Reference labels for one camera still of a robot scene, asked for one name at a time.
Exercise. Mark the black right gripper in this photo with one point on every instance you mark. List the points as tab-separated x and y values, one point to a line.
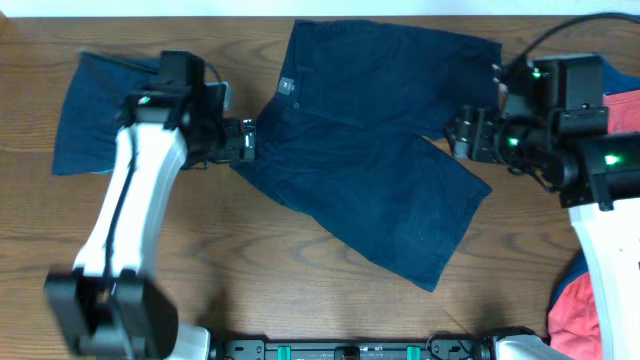
482	127

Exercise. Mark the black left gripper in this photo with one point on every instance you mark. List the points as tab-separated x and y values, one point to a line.
230	150

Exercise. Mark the navy blue shorts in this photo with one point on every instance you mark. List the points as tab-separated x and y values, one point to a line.
350	138

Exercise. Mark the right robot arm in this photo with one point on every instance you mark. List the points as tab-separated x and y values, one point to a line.
553	127

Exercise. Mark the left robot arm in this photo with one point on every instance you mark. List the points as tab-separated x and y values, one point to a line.
108	305

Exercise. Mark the folded frayed denim shorts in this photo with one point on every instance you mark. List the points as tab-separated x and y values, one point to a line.
86	133

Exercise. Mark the blue shirt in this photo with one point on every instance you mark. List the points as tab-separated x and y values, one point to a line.
615	82

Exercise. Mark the coral red shirt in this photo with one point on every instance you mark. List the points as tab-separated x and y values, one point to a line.
573	324

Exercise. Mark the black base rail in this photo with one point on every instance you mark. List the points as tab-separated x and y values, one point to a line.
442	347

